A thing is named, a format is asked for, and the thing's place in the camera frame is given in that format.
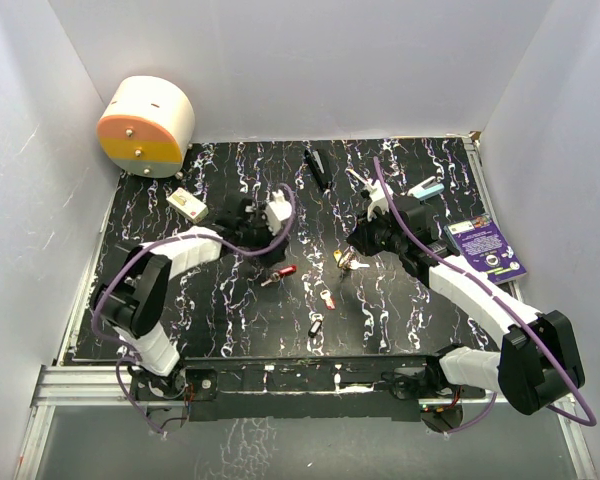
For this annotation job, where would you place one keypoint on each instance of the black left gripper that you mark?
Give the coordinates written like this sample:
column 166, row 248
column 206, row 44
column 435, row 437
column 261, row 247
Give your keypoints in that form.
column 277, row 254

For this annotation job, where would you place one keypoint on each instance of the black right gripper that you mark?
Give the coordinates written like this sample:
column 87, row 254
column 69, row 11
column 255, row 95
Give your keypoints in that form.
column 361, row 236

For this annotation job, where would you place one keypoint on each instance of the metal keyring with keys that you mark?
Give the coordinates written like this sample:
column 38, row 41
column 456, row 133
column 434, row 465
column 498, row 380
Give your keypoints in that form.
column 347, row 260

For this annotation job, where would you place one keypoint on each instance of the red key with silver blade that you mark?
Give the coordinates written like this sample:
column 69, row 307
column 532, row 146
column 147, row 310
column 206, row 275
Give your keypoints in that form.
column 279, row 274

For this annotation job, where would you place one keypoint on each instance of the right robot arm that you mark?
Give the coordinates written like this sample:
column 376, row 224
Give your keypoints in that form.
column 538, row 360

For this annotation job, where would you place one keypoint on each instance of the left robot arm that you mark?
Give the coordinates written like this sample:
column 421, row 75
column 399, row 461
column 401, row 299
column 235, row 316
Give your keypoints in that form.
column 131, row 294

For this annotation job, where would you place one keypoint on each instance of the light blue stapler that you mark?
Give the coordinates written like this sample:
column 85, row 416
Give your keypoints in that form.
column 426, row 189

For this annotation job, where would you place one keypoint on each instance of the pale green cardboard box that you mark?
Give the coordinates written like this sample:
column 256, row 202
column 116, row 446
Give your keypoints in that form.
column 188, row 205

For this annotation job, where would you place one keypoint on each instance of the red tag key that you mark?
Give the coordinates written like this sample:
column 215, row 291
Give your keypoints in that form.
column 328, row 299

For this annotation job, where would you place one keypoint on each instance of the purple booklet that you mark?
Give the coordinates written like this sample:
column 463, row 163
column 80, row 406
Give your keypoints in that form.
column 481, row 242

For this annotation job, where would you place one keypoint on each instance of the black stapler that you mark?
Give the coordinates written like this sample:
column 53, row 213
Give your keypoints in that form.
column 318, row 163

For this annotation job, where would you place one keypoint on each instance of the black key tag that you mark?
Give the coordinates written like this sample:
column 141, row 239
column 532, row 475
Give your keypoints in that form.
column 314, row 328

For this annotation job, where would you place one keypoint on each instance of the white round drawer cabinet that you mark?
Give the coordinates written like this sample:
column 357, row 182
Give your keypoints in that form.
column 147, row 127

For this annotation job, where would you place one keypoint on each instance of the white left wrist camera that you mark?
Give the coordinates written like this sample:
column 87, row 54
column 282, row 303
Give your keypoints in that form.
column 277, row 212

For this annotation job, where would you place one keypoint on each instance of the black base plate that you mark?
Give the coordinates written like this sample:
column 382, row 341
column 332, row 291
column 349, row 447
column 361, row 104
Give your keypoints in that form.
column 377, row 404

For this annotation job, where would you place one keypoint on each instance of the aluminium frame rail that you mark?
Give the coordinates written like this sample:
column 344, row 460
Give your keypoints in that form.
column 408, row 376

